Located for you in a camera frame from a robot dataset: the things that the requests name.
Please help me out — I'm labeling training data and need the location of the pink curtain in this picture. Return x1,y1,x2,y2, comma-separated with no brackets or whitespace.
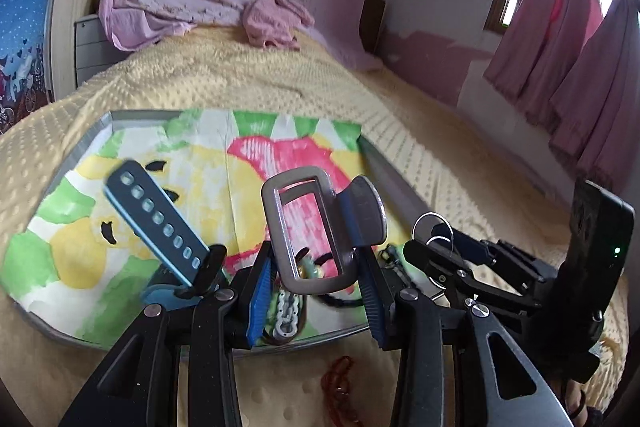
482,0,640,188

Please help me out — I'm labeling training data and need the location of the crumpled pink towel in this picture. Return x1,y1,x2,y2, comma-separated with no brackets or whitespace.
242,0,316,50

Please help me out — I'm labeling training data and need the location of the red bead bracelet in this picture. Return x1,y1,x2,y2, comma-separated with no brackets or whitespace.
320,355,364,426

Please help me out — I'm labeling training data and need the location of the silver key ring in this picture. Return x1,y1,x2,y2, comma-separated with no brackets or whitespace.
412,211,455,259

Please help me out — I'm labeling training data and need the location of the blue polka-dot fabric wardrobe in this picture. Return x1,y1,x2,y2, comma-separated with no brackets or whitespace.
0,0,74,136

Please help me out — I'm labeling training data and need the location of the grey metal tray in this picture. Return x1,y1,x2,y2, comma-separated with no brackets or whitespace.
0,109,432,356

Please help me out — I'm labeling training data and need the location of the black hair tie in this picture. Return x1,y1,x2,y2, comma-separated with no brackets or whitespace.
317,251,369,311

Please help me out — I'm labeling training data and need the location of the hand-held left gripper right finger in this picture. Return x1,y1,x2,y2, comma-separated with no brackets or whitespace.
356,248,574,427

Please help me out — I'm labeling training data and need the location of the brown hair tie green bead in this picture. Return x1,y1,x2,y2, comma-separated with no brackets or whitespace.
295,247,327,281

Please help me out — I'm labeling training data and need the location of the colourful painted tray liner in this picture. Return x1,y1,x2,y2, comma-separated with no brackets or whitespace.
2,109,397,351

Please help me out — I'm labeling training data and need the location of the yellow dotted blanket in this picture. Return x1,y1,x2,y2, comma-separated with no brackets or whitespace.
0,24,632,427

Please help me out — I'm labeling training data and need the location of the dark brown board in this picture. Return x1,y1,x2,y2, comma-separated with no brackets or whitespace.
360,0,387,56

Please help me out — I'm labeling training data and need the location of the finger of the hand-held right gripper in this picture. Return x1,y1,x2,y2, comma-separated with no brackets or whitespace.
450,229,557,289
402,239,545,314

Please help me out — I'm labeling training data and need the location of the person's right hand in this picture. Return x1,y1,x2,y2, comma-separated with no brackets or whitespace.
560,377,608,427

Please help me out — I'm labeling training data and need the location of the grey drawer unit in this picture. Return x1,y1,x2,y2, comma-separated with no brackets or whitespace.
73,12,126,86

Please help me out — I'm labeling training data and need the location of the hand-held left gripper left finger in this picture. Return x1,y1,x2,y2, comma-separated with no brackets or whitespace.
60,242,274,427

